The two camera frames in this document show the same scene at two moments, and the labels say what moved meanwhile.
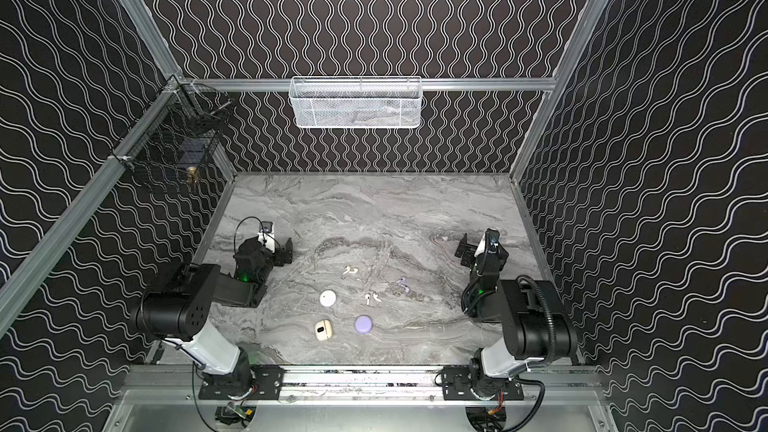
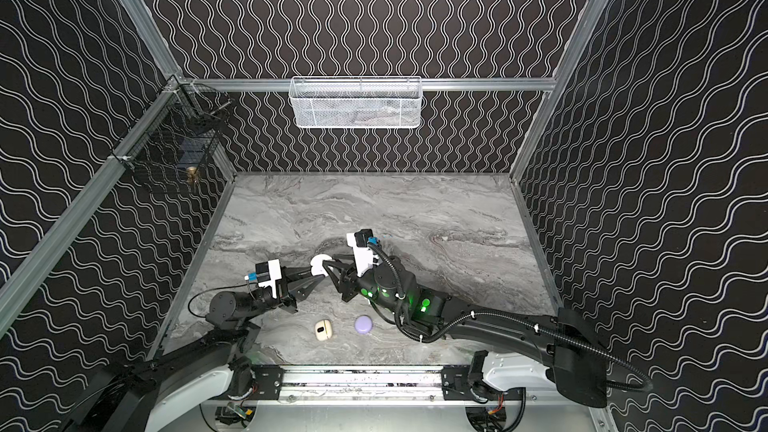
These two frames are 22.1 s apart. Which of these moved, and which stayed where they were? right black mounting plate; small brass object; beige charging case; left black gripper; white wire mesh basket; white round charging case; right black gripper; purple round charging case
Moved: left black gripper; white round charging case; right black gripper
Stayed: small brass object; purple round charging case; beige charging case; right black mounting plate; white wire mesh basket
